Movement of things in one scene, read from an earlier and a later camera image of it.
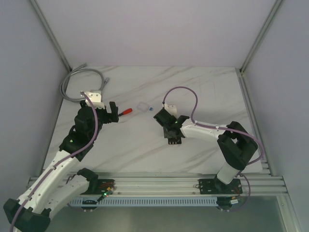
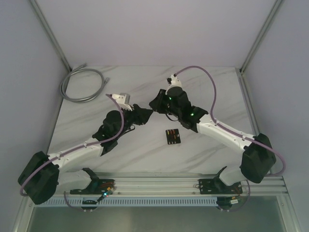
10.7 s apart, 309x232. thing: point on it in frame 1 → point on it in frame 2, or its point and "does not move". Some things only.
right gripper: (166, 135) → (156, 104)
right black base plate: (216, 186) does not move
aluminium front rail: (186, 184) does not move
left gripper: (106, 115) → (137, 114)
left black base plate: (99, 186) does not move
